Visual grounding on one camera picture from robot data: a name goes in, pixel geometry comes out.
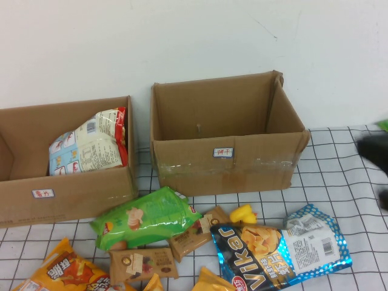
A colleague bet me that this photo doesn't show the orange snack bag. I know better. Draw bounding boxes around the orange snack bag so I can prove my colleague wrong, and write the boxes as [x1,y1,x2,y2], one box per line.
[12,238,137,291]

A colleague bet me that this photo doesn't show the red white shrimp chips bag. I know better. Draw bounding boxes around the red white shrimp chips bag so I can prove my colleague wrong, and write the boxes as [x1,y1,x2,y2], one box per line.
[48,106,129,176]

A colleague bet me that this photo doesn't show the wide low cardboard box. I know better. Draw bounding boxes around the wide low cardboard box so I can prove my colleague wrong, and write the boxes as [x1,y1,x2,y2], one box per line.
[0,95,139,229]

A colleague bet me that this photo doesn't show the green potato chips bag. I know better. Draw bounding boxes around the green potato chips bag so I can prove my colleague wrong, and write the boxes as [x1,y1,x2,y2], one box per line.
[89,186,203,252]

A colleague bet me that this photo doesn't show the brown wafer snack packet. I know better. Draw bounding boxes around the brown wafer snack packet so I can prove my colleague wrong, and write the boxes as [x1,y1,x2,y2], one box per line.
[168,206,231,264]
[108,247,179,286]

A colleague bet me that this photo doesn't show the tall taped cardboard box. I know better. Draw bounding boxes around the tall taped cardboard box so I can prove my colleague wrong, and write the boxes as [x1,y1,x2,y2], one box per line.
[150,70,312,198]

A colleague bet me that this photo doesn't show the yellow rubber duck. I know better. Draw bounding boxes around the yellow rubber duck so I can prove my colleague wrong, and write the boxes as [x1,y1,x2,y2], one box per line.
[229,204,258,226]

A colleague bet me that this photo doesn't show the blue Vikar shrimp chips bag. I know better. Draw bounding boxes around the blue Vikar shrimp chips bag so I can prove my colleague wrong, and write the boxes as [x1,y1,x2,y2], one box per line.
[209,203,353,291]

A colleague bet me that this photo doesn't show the yellow snack bag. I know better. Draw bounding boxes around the yellow snack bag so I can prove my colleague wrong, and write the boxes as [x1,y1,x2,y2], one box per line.
[142,272,165,291]
[192,266,236,291]

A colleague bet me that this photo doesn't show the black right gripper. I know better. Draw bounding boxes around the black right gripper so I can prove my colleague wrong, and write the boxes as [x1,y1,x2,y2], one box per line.
[356,135,388,179]

